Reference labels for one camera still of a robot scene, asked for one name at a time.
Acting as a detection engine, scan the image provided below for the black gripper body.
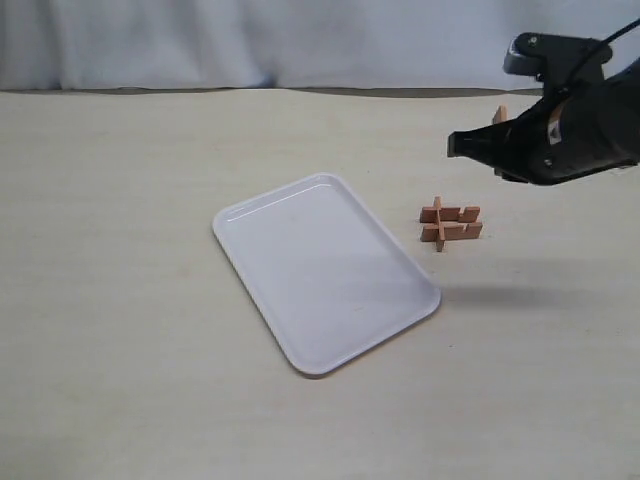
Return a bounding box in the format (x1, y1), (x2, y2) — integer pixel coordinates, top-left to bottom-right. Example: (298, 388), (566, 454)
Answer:
(509, 64), (639, 186)

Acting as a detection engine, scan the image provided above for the notched brown wooden piece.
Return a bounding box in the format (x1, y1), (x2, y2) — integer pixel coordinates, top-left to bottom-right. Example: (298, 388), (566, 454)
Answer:
(492, 105), (508, 124)
(433, 196), (445, 252)
(420, 222), (483, 242)
(419, 206), (481, 224)

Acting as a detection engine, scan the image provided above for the white backdrop cloth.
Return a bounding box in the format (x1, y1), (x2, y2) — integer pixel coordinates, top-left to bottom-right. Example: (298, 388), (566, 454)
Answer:
(1, 1), (639, 90)

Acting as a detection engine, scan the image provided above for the white plastic tray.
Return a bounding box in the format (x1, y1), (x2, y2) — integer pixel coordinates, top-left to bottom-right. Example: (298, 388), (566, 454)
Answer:
(212, 173), (442, 377)

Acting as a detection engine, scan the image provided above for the black cable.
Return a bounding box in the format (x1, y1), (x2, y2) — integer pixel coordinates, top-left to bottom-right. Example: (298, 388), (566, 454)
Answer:
(549, 19), (640, 101)

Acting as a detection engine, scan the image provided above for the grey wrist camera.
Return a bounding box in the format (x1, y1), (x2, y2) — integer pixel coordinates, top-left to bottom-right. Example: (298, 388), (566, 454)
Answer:
(503, 32), (613, 96)

